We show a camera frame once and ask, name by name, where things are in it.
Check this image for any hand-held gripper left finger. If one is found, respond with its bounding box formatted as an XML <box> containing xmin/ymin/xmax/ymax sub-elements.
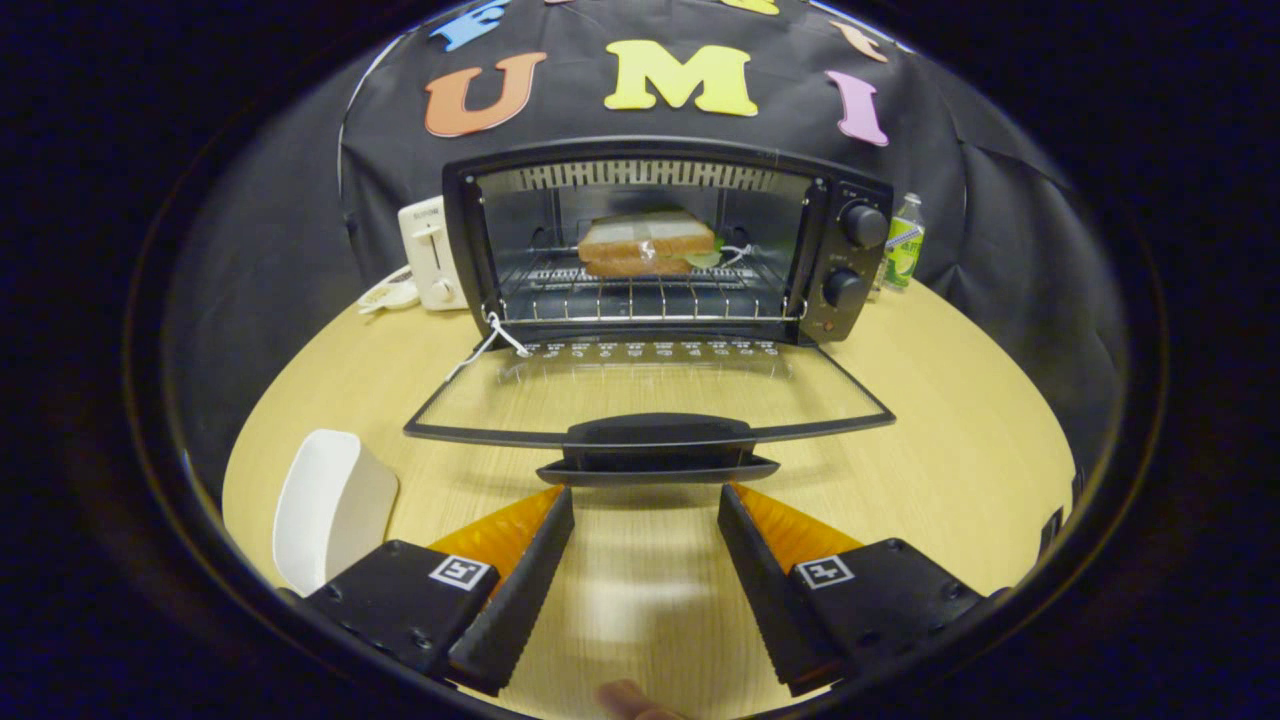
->
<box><xmin>278</xmin><ymin>485</ymin><xmax>577</xmax><ymax>698</ymax></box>

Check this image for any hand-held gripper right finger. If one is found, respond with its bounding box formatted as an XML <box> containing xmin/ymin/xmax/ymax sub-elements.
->
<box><xmin>716</xmin><ymin>482</ymin><xmax>1007</xmax><ymax>698</ymax></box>

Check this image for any white bread sandwich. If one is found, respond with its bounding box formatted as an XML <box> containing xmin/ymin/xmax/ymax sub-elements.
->
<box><xmin>577</xmin><ymin>210</ymin><xmax>723</xmax><ymax>279</ymax></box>

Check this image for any black toaster oven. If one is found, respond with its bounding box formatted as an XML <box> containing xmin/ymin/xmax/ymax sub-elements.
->
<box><xmin>403</xmin><ymin>137</ymin><xmax>898</xmax><ymax>489</ymax></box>

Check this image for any white pop-up toaster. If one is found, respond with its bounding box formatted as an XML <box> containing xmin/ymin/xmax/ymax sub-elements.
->
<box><xmin>397</xmin><ymin>196</ymin><xmax>469</xmax><ymax>312</ymax></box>

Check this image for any white plate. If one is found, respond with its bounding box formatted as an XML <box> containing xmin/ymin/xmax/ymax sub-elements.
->
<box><xmin>272</xmin><ymin>429</ymin><xmax>400</xmax><ymax>598</ymax></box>

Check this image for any green drink bottle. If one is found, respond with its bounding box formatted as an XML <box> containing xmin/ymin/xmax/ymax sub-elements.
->
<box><xmin>880</xmin><ymin>193</ymin><xmax>926</xmax><ymax>293</ymax></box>

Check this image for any black backdrop cloth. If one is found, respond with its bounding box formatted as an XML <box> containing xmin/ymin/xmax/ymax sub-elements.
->
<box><xmin>165</xmin><ymin>0</ymin><xmax>1131</xmax><ymax>503</ymax></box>

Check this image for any white string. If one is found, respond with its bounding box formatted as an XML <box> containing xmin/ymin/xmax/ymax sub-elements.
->
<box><xmin>445</xmin><ymin>310</ymin><xmax>533</xmax><ymax>382</ymax></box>

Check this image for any metal oven wire rack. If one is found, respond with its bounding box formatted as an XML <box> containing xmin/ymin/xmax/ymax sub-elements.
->
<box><xmin>485</xmin><ymin>245</ymin><xmax>809</xmax><ymax>327</ymax></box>

